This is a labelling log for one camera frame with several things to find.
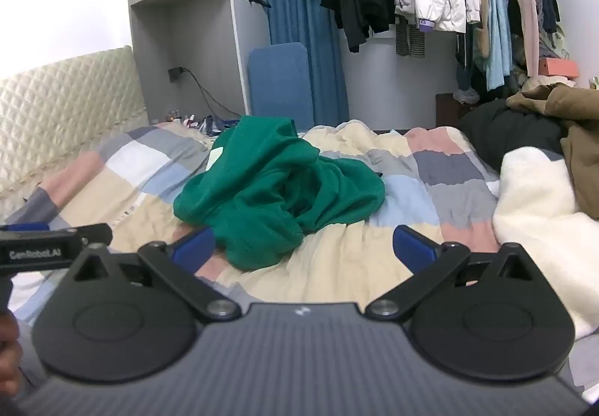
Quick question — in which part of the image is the beige quilted headboard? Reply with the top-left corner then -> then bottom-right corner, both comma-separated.
0,45 -> 148,211

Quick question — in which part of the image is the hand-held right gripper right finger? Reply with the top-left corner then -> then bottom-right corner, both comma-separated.
365,225 -> 539,321

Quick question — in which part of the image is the green sweatshirt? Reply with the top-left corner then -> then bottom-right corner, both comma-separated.
173,115 -> 387,271

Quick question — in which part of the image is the beige fluffy garment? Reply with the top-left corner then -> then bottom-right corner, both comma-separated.
519,75 -> 578,94

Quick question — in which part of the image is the dark brown cabinet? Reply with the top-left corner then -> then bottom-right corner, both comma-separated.
435,93 -> 469,129

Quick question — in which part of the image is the patchwork duvet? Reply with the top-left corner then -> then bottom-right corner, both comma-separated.
0,120 -> 504,333

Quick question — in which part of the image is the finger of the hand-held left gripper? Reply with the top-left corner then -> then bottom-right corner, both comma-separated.
0,222 -> 113,249

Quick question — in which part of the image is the person's left hand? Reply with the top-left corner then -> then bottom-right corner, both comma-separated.
0,310 -> 24,398

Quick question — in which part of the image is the brown coat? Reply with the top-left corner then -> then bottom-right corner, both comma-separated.
505,83 -> 599,222

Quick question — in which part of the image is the grey wardrobe cabinet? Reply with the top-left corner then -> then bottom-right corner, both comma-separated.
126,0 -> 272,127

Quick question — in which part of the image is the pile of small bedside items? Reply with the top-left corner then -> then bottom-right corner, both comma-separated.
166,112 -> 244,136

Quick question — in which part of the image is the dark hanging garment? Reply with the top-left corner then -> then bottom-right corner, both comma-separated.
508,0 -> 562,37

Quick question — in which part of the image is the striped hanging garment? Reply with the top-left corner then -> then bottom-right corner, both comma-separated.
395,16 -> 426,57

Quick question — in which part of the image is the white fleece blanket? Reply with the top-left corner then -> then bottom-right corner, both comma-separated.
492,145 -> 599,342

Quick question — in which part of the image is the black coat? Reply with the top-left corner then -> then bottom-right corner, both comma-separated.
459,98 -> 565,164

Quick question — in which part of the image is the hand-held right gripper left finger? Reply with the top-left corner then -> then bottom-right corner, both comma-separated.
70,226 -> 241,322

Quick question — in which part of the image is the blue padded chair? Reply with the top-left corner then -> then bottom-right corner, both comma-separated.
247,42 -> 313,131

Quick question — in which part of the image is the black cable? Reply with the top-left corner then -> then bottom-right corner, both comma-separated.
182,67 -> 244,117

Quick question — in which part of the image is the light blue hanging garment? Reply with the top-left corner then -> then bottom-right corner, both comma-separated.
484,0 -> 513,91

